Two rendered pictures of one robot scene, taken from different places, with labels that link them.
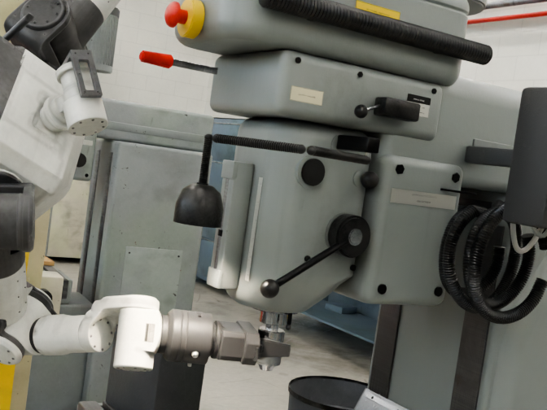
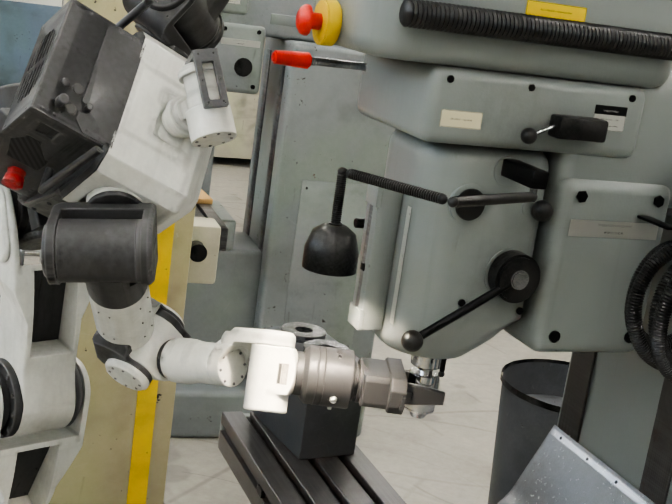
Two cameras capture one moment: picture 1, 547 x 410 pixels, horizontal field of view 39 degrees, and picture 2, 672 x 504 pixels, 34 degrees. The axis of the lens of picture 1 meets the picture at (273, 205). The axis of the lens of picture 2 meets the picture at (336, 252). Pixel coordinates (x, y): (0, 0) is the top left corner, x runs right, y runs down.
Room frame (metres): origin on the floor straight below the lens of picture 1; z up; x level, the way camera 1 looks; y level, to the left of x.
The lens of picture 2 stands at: (-0.20, -0.11, 1.82)
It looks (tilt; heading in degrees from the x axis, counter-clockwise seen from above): 14 degrees down; 9
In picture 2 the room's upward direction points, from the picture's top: 8 degrees clockwise
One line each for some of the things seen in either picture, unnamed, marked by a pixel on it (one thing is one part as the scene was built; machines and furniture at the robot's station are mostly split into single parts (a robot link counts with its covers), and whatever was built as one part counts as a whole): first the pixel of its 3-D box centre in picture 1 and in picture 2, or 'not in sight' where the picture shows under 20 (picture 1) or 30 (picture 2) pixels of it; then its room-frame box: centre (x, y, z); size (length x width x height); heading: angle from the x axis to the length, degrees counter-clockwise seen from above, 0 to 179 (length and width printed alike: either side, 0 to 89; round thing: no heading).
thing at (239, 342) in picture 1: (218, 341); (362, 382); (1.33, 0.06, 1.24); 0.13 x 0.12 x 0.10; 14
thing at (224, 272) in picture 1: (230, 224); (375, 256); (1.29, 0.07, 1.44); 0.04 x 0.04 x 0.21; 32
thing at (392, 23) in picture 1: (384, 28); (562, 32); (1.25, -0.13, 1.79); 0.45 x 0.04 x 0.04; 122
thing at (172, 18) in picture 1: (177, 15); (310, 20); (1.22, 0.19, 1.76); 0.04 x 0.03 x 0.04; 32
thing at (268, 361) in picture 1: (269, 348); (421, 392); (1.35, -0.03, 1.23); 0.05 x 0.05 x 0.05
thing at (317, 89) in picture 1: (325, 98); (497, 101); (1.37, -0.06, 1.68); 0.34 x 0.24 x 0.10; 122
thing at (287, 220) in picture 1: (290, 215); (449, 242); (1.35, -0.03, 1.47); 0.21 x 0.19 x 0.32; 32
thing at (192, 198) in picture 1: (199, 203); (332, 245); (1.17, 0.11, 1.48); 0.07 x 0.07 x 0.06
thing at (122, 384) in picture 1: (155, 372); (308, 386); (1.78, 0.22, 1.04); 0.22 x 0.12 x 0.20; 39
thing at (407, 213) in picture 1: (375, 224); (560, 247); (1.45, -0.19, 1.47); 0.24 x 0.19 x 0.26; 32
